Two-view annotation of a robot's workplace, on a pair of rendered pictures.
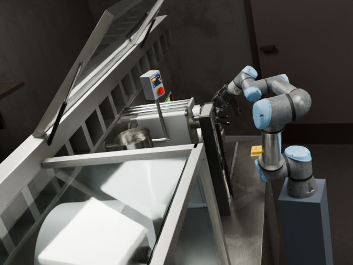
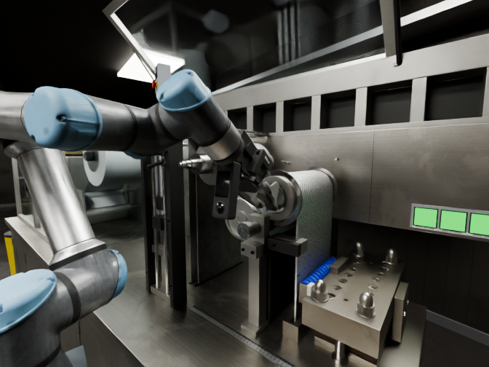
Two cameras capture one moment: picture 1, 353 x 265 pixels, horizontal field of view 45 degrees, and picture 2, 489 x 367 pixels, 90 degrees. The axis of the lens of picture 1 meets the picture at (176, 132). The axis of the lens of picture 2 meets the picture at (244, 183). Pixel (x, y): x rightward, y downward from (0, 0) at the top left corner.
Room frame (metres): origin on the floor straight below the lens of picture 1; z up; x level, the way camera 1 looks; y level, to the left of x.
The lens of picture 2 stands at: (2.27, -0.78, 1.35)
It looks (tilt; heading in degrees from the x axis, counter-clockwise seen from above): 6 degrees down; 110
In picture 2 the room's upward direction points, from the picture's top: straight up
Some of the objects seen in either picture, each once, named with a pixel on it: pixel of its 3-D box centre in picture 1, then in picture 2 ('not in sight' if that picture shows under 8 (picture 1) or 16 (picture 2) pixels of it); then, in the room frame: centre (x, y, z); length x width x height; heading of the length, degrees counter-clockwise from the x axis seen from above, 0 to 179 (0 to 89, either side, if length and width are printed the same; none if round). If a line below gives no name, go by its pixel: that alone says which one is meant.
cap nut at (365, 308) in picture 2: not in sight; (366, 302); (2.34, -0.24, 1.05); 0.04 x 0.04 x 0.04
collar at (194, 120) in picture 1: (197, 122); (203, 163); (1.89, -0.11, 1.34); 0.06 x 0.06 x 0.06; 71
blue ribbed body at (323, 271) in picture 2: not in sight; (321, 273); (2.25, -0.08, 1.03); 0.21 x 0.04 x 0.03; 71
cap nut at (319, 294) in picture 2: not in sight; (319, 289); (2.25, -0.22, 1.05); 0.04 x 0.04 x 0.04
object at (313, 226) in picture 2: not in sight; (315, 242); (2.23, -0.07, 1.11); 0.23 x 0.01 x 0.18; 71
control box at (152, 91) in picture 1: (154, 84); (161, 79); (1.62, 0.04, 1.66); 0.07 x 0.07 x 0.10; 50
